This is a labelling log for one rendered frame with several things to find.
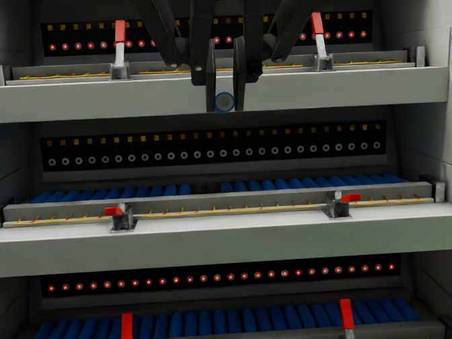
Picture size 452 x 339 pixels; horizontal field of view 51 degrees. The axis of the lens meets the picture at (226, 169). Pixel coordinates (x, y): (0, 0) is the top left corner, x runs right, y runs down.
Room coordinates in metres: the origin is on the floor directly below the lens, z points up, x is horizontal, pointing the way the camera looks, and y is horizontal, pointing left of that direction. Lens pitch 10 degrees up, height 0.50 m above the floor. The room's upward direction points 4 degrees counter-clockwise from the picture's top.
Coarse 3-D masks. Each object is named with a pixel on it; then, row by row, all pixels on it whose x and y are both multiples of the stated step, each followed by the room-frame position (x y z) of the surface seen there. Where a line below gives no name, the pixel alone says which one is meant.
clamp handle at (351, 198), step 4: (336, 192) 0.58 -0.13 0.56; (340, 192) 0.58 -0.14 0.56; (336, 196) 0.58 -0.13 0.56; (340, 196) 0.58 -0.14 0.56; (344, 196) 0.53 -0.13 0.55; (348, 196) 0.52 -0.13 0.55; (352, 196) 0.51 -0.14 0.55; (356, 196) 0.51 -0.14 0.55; (360, 196) 0.51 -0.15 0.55; (336, 200) 0.57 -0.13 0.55; (340, 200) 0.56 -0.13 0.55; (344, 200) 0.54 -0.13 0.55; (348, 200) 0.52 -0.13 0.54; (352, 200) 0.51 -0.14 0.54; (356, 200) 0.52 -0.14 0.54
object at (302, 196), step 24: (240, 192) 0.62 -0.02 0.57; (264, 192) 0.62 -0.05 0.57; (288, 192) 0.61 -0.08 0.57; (312, 192) 0.61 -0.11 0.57; (360, 192) 0.62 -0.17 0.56; (384, 192) 0.62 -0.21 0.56; (408, 192) 0.62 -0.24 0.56; (24, 216) 0.60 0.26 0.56; (48, 216) 0.60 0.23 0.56; (72, 216) 0.61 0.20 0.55; (96, 216) 0.61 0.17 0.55; (144, 216) 0.59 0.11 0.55
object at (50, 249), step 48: (0, 192) 0.63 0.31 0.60; (432, 192) 0.63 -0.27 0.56; (0, 240) 0.56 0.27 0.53; (48, 240) 0.56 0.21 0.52; (96, 240) 0.56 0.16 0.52; (144, 240) 0.56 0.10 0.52; (192, 240) 0.57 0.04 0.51; (240, 240) 0.57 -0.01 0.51; (288, 240) 0.58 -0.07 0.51; (336, 240) 0.58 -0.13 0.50; (384, 240) 0.58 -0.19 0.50; (432, 240) 0.59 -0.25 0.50
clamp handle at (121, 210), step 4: (120, 204) 0.57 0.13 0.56; (124, 204) 0.57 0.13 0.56; (108, 208) 0.50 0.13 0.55; (112, 208) 0.50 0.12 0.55; (116, 208) 0.51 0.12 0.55; (120, 208) 0.57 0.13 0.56; (124, 208) 0.57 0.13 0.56; (108, 212) 0.50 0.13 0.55; (112, 212) 0.50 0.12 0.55; (116, 212) 0.51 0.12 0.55; (120, 212) 0.53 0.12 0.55; (124, 212) 0.56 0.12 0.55; (112, 216) 0.53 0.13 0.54
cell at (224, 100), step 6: (216, 96) 0.40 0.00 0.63; (222, 96) 0.40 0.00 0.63; (228, 96) 0.40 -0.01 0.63; (216, 102) 0.40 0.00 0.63; (222, 102) 0.39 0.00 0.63; (228, 102) 0.39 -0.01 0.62; (234, 102) 0.40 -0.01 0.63; (216, 108) 0.40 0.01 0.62; (222, 108) 0.40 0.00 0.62; (228, 108) 0.40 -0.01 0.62
